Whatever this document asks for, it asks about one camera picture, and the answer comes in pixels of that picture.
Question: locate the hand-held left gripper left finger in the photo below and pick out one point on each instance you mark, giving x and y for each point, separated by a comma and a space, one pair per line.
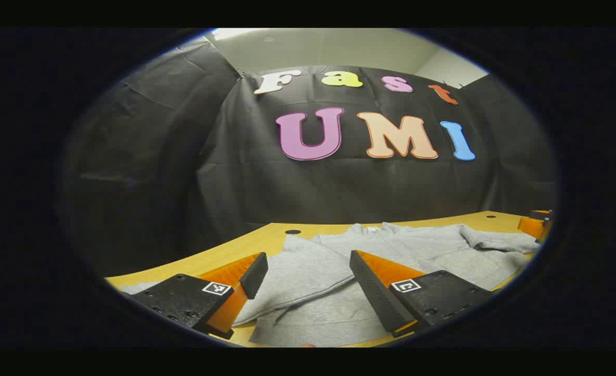
255, 274

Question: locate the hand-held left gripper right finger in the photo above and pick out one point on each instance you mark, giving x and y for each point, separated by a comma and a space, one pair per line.
376, 292

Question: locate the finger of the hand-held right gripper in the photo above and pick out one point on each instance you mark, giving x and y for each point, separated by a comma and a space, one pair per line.
530, 226

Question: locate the grey sweatshirt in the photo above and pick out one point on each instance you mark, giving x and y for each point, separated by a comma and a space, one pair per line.
308, 271

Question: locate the black backdrop cloth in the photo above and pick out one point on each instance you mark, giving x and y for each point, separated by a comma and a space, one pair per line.
339, 188

